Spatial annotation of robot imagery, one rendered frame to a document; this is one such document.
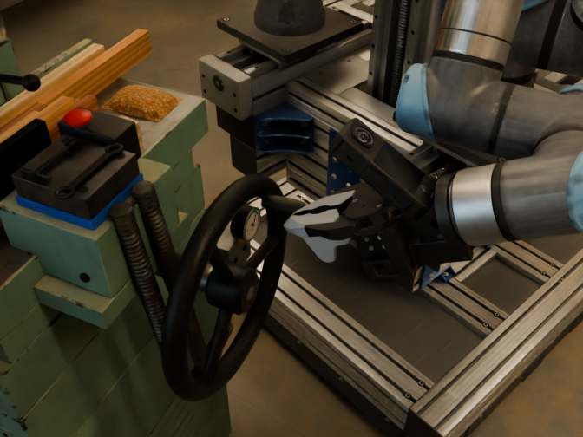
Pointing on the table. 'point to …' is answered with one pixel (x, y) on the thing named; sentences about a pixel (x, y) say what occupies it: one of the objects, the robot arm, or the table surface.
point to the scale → (50, 62)
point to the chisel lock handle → (31, 82)
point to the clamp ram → (21, 152)
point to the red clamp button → (77, 117)
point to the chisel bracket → (9, 66)
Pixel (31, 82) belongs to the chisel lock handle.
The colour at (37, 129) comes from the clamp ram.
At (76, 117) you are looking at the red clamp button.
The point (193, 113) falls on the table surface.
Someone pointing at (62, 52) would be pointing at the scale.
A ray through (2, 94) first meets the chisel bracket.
